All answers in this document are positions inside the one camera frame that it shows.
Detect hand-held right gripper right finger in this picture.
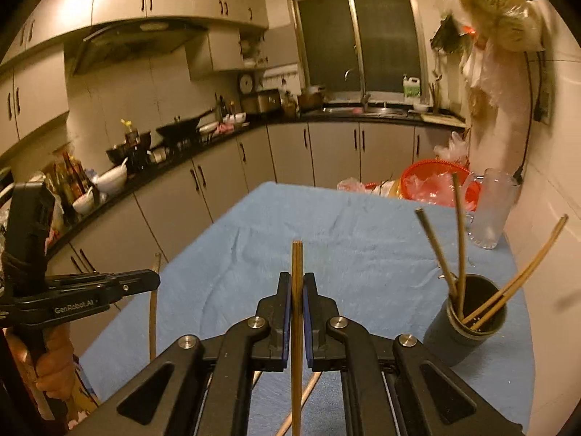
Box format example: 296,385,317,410
303,272,523,436

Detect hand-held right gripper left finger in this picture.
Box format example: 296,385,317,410
79,272,293,436

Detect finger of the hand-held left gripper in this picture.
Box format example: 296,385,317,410
106,269,161,303

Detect brown bamboo chopstick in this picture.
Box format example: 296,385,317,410
297,241,304,436
470,218,569,328
276,371,324,436
414,207,458,299
293,241,299,436
451,173,467,319
462,214,568,321

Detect dark grey utensil holder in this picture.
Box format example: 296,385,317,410
423,274,508,368

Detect person's left hand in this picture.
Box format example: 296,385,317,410
33,326,76,404

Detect white bowl with spoon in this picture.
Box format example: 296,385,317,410
73,188,97,215

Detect group of sauce bottles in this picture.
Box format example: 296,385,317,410
52,150,92,201

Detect blue tablecloth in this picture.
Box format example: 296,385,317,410
77,181,532,436

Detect large white bowl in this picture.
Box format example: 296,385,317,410
93,163,128,194

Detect dark cooking pot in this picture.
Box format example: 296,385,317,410
106,132,153,165

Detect yellow-capped oil bottle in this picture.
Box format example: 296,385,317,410
120,119,139,147

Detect black wok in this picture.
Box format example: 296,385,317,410
157,108,216,144

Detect beige lower kitchen cabinets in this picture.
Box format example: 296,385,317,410
45,120,468,355

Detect pink plastic bags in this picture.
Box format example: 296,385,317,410
404,170,473,205

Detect red plastic basket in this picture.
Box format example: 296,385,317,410
399,159,482,212

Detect black kitchen countertop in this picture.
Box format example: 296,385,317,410
45,106,468,255

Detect clear glass pitcher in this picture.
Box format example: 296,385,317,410
463,168,520,250

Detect silver countertop oven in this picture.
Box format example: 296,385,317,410
256,90,282,113

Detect copper cooking pot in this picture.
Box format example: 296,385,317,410
297,84,326,110

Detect white plastic bag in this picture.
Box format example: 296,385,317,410
433,132,468,163

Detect steel range hood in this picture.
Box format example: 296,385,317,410
70,18,207,76

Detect chrome kitchen faucet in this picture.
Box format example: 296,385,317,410
344,68,370,106

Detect wooden cutting board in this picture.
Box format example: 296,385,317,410
420,111,467,126

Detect dark kitchen window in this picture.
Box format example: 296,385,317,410
293,0,430,101

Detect hanging plastic bags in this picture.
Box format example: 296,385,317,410
429,0,545,173

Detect beige wall shelf cabinet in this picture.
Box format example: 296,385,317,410
187,25,269,83

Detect black power cable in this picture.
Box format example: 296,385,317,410
513,50,548,187

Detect wall socket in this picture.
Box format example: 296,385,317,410
533,88,552,123

